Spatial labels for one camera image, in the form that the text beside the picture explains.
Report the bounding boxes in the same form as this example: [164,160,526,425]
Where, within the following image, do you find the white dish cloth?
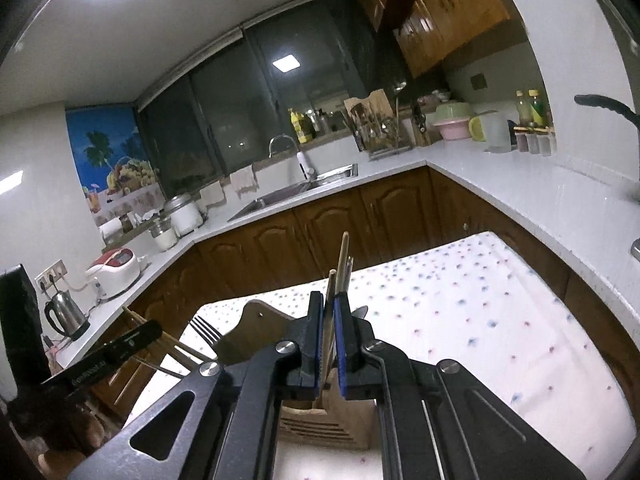
[199,180,226,210]
[229,165,260,197]

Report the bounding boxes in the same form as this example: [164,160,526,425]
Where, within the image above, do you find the yellow oil bottle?
[289,108,316,145]

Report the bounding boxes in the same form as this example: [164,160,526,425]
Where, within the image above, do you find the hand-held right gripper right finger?
[332,291,588,480]

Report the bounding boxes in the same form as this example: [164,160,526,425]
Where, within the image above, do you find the wooden knife block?
[411,102,432,147]

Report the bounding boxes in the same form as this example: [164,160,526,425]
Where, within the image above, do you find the steel electric kettle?
[44,290,91,342]

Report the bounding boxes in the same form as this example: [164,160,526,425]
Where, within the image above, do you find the metal fork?
[189,314,224,345]

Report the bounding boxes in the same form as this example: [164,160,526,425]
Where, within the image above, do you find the beach fruit wall poster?
[65,106,164,227]

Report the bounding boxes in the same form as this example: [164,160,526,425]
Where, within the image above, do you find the person's left hand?
[37,400,132,479]

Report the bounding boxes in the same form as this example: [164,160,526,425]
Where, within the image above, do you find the glass jar with white contents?
[150,217,180,254]

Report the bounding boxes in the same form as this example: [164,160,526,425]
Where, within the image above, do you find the red and white rice cooker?
[85,247,150,301]

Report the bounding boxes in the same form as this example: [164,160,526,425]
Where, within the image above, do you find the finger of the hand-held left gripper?
[40,321,164,393]

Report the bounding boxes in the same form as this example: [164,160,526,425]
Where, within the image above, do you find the green bottle with yellow cap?
[527,89,549,129]

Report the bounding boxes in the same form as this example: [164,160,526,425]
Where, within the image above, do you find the wooden wall cabinets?
[345,0,511,79]

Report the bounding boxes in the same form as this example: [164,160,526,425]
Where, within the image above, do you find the wall power socket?
[35,258,69,291]

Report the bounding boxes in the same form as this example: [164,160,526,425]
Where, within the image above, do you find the white pitcher with green handle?
[468,110,511,154]

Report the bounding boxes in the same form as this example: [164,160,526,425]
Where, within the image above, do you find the metal utensil drying rack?
[345,110,412,161]

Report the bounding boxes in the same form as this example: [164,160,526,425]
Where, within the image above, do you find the dotted white tablecloth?
[122,231,626,480]

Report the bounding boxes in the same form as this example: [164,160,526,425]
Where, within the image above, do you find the dark kitchen window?
[135,0,417,187]

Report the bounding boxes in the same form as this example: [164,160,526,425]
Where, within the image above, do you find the wooden utensil holder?
[216,299,382,454]

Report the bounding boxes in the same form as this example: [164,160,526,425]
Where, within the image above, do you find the white pot with steel lid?
[162,193,206,237]

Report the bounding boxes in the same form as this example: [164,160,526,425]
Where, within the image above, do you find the black pan handle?
[574,93,640,137]

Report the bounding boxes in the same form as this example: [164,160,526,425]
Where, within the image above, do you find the white paper roll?
[98,217,124,246]

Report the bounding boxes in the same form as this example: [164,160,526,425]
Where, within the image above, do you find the steel sink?
[227,162,360,224]

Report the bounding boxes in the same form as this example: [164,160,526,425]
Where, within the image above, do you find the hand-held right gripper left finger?
[67,290,326,480]

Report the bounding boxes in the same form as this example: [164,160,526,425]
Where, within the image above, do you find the wooden cutting board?
[343,89,396,127]

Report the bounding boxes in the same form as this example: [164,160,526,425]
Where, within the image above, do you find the chrome faucet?
[268,135,317,181]

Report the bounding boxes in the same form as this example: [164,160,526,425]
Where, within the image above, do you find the spice jar set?
[514,126,557,157]

